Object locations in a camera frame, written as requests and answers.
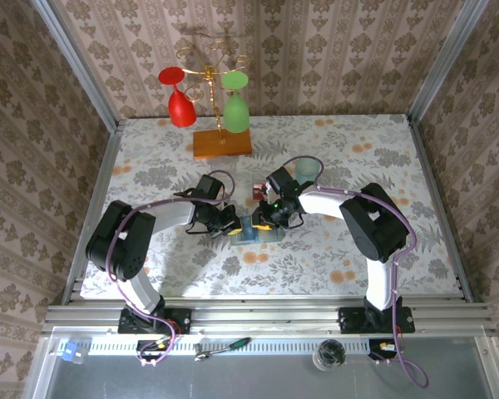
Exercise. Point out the clear plastic container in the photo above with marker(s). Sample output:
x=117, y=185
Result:
x=274, y=237

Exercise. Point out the blue credit card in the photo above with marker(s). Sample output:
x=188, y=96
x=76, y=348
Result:
x=249, y=237

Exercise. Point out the red small box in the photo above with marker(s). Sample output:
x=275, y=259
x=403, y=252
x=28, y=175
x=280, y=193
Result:
x=260, y=192

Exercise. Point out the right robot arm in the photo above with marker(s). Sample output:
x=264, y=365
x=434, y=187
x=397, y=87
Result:
x=376, y=228

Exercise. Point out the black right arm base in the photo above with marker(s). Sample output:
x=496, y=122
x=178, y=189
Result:
x=353, y=322

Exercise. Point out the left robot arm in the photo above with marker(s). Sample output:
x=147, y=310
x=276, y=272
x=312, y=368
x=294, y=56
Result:
x=126, y=245

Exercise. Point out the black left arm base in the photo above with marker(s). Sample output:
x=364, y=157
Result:
x=179, y=322

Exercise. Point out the pale green frosted cup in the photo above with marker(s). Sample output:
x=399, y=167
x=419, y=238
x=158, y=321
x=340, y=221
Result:
x=307, y=168

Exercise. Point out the floral print tablecloth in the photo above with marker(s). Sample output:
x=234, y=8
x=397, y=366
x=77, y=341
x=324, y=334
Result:
x=295, y=266

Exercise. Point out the green wine glass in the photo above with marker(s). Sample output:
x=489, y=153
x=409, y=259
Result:
x=235, y=114

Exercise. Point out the red wine glass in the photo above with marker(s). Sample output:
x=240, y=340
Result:
x=181, y=108

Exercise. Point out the clear glass jar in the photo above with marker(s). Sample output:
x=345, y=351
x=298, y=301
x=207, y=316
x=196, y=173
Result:
x=328, y=355

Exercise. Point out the black connector box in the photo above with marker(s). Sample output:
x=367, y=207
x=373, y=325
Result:
x=378, y=348
x=149, y=348

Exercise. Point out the grey metal shelf plate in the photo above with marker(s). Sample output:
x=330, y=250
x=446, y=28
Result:
x=253, y=382

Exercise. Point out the blue plastic connector block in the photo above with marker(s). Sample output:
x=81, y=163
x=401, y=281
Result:
x=70, y=352

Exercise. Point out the aluminium front rail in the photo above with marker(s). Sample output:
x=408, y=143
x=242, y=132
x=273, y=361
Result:
x=266, y=316

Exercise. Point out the aluminium side rail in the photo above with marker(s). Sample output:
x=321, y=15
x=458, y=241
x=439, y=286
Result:
x=438, y=208
x=95, y=208

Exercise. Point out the aluminium frame post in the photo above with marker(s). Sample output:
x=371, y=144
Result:
x=75, y=62
x=449, y=58

